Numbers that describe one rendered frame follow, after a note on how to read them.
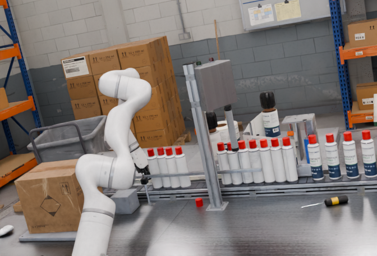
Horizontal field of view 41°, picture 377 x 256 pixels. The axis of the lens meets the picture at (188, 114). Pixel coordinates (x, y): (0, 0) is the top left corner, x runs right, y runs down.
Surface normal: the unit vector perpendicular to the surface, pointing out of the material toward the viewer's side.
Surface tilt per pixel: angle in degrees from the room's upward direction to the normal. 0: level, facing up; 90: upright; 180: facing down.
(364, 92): 90
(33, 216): 90
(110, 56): 90
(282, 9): 90
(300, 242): 0
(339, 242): 0
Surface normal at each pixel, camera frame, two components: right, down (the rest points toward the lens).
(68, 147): 0.00, 0.28
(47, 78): -0.33, 0.27
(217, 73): 0.56, 0.07
